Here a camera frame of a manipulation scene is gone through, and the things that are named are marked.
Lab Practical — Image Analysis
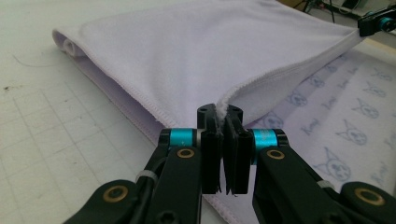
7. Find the white grid mat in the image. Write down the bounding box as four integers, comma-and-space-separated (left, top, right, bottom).
0, 0, 232, 224

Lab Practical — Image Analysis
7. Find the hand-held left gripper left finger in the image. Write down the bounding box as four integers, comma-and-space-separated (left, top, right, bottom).
196, 103, 224, 195

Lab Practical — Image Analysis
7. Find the lilac printed towel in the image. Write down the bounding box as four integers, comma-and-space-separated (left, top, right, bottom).
50, 0, 396, 224

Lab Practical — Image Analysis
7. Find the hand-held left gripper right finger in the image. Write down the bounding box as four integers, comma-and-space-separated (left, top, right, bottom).
222, 105, 254, 196

